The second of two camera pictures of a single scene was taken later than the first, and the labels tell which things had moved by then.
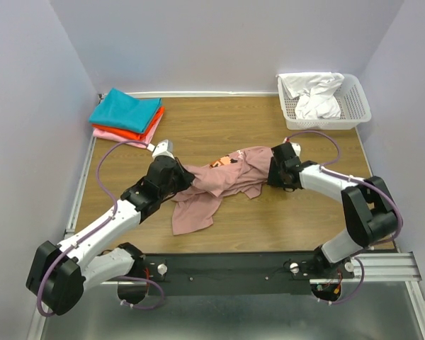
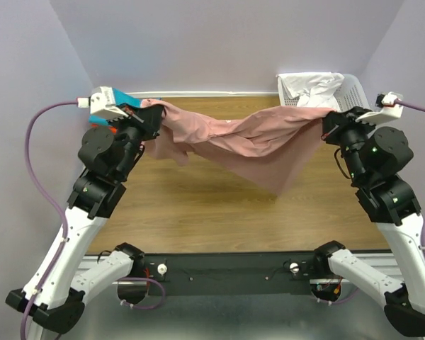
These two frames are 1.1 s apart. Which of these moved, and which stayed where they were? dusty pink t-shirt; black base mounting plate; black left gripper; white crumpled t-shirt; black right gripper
Moved: black right gripper; dusty pink t-shirt; black left gripper
Stayed: black base mounting plate; white crumpled t-shirt
